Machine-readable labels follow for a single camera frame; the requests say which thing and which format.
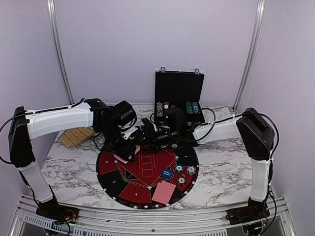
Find aluminium front rail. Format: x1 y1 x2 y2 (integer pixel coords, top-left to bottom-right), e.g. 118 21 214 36
9 194 296 236

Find round red black poker mat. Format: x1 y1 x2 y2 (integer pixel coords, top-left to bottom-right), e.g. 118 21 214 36
96 143 199 209

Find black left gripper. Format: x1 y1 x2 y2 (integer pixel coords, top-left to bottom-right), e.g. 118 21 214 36
98 124 136 162

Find aluminium frame post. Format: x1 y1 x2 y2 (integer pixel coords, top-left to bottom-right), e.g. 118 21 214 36
232 0 266 112
47 0 74 103

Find red playing card deck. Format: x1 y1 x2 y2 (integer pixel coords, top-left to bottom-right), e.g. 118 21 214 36
114 145 140 164

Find woven bamboo tray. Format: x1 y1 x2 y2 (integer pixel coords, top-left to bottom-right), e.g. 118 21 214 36
59 127 95 149

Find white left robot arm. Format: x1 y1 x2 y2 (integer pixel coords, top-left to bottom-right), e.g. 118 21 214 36
8 98 137 219

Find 50 chips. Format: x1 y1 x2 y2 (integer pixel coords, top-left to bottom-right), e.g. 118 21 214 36
175 165 184 174

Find right aluminium frame post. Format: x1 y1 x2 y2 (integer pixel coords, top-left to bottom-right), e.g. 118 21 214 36
232 0 266 112

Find black chip carrying case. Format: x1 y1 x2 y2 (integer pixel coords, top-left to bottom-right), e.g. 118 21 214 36
154 69 205 124

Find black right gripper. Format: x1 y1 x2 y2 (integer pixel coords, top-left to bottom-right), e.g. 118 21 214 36
134 127 179 154

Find blue small blind button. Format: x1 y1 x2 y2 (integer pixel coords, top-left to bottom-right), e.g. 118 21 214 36
161 169 173 179

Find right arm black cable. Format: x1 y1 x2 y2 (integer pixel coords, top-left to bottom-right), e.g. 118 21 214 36
191 107 283 163

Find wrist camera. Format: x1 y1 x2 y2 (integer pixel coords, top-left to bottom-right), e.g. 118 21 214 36
113 101 137 140
163 107 189 141

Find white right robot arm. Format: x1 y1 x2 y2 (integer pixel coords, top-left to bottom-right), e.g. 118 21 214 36
140 108 279 220

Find left aluminium frame post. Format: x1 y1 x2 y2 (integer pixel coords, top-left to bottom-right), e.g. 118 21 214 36
47 0 74 103

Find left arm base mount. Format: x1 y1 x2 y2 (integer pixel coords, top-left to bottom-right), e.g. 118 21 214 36
33 194 78 223

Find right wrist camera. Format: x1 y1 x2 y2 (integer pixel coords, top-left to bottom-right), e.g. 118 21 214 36
163 107 189 141

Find teal chips in case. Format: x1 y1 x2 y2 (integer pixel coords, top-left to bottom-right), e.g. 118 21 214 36
185 101 200 115

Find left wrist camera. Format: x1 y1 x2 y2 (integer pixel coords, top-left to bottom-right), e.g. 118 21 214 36
113 101 137 140

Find cream blue chips in case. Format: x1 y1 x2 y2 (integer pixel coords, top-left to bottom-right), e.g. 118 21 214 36
156 101 170 120

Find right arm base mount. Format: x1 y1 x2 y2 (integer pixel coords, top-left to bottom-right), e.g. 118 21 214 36
225 197 270 225

